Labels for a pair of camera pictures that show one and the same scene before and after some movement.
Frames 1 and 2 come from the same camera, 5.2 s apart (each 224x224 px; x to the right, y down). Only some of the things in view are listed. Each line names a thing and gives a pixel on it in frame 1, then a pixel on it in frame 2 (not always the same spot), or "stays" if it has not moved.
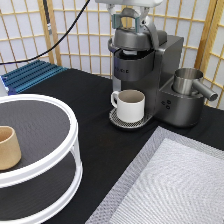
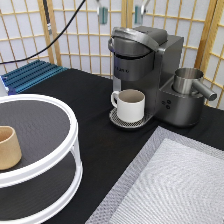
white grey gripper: x=143 y=5 to x=139 y=12
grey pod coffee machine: x=145 y=62 stays
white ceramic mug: x=130 y=104 stays
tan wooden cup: x=10 y=153 stays
